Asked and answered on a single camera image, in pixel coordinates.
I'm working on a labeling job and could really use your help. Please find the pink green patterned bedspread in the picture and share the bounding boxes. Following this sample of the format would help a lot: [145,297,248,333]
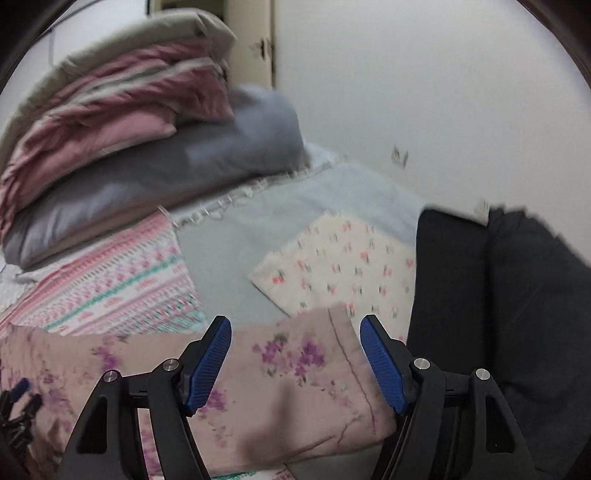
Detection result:
[0,215,301,480]

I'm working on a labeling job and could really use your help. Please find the cream floral print cloth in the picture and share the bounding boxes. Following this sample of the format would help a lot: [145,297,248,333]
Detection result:
[249,210,419,344]

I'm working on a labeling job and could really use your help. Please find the pink folded quilt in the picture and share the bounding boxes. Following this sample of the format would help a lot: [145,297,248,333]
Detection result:
[0,37,236,241]

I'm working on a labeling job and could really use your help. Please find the pink floral pillow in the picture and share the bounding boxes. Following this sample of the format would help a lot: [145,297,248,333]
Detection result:
[0,302,400,480]

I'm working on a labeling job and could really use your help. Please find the light blue sheet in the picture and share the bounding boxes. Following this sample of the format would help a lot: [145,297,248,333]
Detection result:
[178,164,426,319]

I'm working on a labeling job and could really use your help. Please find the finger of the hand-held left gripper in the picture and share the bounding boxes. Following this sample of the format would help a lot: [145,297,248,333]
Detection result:
[0,378,43,446]

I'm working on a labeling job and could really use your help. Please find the black garment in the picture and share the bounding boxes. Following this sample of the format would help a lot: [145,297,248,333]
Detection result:
[399,208,591,480]

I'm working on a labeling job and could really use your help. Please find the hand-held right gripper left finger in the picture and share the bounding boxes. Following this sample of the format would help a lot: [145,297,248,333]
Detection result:
[58,315,232,480]

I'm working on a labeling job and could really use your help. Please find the beige folded quilt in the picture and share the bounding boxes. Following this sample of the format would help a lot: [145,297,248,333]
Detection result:
[0,11,238,153]

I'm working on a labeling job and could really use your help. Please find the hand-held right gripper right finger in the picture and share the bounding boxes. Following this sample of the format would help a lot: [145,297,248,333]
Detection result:
[359,315,539,480]

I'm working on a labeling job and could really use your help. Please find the cream door panel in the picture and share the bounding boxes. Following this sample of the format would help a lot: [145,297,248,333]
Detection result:
[222,0,278,89]

